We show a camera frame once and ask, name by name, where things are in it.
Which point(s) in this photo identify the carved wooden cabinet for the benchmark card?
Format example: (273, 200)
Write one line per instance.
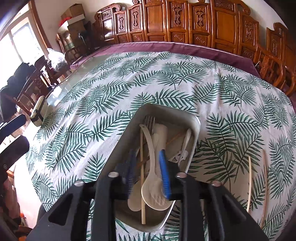
(221, 25)

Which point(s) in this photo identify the cardboard boxes stack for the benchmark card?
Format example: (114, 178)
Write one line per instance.
(71, 27)

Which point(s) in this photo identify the small white spoon in tray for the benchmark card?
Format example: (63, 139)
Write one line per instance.
(185, 143)

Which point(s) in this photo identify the metal fork in tray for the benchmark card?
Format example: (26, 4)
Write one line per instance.
(149, 122)

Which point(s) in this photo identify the brown wooden chopstick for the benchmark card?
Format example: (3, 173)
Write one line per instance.
(266, 188)

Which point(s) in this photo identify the carved wooden chair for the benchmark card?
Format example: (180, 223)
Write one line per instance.
(276, 63)

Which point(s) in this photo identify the light bamboo chopstick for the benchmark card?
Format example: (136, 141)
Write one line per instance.
(250, 184)

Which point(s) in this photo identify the white ceramic soup spoon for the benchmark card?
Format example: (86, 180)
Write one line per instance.
(159, 139)

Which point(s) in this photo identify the palm leaf tablecloth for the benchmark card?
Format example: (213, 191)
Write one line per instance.
(240, 115)

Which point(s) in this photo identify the cream plastic fork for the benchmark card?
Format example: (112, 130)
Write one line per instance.
(152, 187)

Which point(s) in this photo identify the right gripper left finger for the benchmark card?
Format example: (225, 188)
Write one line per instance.
(125, 181)

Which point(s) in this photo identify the light chopstick in tray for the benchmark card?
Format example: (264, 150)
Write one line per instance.
(142, 175)

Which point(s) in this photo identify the dark wooden chair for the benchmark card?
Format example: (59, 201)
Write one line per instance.
(28, 83)

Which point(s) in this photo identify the grey metal utensil tray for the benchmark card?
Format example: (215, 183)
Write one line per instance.
(173, 130)

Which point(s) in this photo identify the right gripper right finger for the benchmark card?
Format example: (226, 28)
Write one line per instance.
(172, 188)

